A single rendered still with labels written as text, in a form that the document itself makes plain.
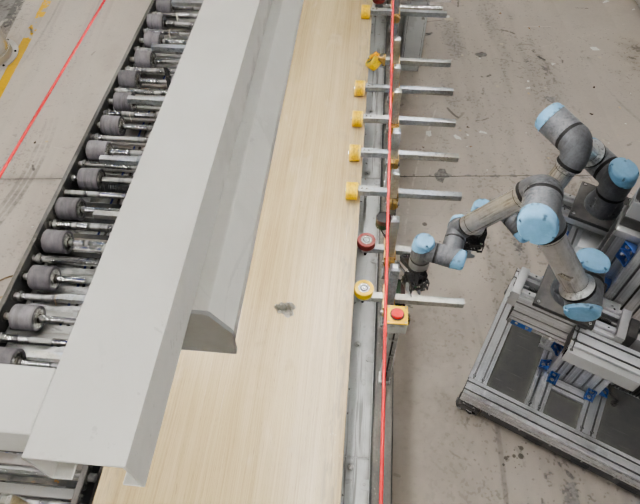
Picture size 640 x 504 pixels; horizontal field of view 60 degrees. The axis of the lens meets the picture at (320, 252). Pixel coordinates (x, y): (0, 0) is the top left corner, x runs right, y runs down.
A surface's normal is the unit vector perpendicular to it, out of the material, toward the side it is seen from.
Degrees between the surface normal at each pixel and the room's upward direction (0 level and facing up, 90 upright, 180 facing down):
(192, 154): 0
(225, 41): 0
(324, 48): 0
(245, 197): 61
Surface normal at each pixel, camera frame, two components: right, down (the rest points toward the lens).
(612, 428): 0.00, -0.59
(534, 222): -0.42, 0.67
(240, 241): 0.87, -0.23
